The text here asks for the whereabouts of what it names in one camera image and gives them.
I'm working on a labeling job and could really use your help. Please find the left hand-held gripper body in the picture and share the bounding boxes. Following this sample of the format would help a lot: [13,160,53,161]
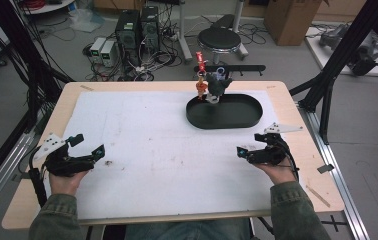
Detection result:
[32,133,97,178]

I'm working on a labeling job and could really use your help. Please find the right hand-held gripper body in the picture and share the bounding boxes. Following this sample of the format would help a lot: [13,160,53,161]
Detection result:
[246,122,304,167]

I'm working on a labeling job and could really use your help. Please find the black key rack with tray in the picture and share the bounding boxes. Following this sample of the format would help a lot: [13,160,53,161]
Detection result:
[185,64,267,131]

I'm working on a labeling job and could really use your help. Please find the dark plush keychain clear ring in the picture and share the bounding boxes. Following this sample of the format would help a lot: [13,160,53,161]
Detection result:
[204,66,234,105]

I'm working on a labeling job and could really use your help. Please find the person's left hand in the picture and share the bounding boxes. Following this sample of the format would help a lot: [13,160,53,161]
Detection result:
[48,170,90,197]

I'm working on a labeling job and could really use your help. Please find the person's right hand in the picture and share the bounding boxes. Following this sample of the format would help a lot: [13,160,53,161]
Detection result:
[252,161,299,186]

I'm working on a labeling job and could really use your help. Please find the white table mat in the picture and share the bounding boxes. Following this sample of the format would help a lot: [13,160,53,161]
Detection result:
[42,89,289,222]

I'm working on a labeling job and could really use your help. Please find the black tape piece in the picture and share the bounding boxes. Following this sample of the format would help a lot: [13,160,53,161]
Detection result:
[316,163,335,175]

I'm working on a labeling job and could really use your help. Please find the thin wooden stick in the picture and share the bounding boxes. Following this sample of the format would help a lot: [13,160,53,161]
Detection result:
[305,185,332,208]

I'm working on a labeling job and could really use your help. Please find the white power supply unit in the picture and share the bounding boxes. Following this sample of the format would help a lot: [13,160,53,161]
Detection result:
[100,40,117,68]
[89,36,107,58]

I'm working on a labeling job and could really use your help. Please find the person's legs in jeans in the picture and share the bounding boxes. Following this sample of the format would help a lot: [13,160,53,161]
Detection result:
[123,218,253,240]

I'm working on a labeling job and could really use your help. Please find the white floor board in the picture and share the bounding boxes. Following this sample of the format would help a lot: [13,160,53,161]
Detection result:
[304,26,378,78]

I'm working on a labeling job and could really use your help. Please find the white desk leg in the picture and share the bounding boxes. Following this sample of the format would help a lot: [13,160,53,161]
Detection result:
[231,0,250,61]
[177,0,194,65]

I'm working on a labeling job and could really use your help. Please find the black round stool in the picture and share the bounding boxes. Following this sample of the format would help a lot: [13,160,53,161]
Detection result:
[197,27,243,66]

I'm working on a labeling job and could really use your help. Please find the black computer tower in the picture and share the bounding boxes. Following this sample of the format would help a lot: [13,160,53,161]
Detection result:
[114,9,142,67]
[139,5,161,52]

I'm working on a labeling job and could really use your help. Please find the brown cardboard box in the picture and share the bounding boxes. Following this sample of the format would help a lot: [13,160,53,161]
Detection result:
[263,0,325,47]

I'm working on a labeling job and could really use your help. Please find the clear plastic bag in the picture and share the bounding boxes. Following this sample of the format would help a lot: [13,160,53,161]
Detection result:
[68,7,105,34]

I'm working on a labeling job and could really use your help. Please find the grey robot device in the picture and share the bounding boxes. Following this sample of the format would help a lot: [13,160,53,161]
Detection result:
[318,24,378,77]

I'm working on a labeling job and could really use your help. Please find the white round table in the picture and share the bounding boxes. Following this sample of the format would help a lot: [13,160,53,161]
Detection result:
[19,0,77,16]

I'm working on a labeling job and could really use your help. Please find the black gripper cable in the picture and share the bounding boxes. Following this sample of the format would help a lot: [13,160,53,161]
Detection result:
[27,146,50,209]
[278,138,301,183]

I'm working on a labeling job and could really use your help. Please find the aluminium rail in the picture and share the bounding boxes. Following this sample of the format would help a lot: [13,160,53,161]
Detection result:
[296,101,372,240]
[0,131,37,225]

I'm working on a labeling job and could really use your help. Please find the tangle of floor cables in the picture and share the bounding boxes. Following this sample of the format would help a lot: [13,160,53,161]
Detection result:
[82,13,191,83]

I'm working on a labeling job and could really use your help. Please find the black frame strut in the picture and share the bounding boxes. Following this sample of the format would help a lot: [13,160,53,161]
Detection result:
[289,0,378,145]
[0,0,77,198]

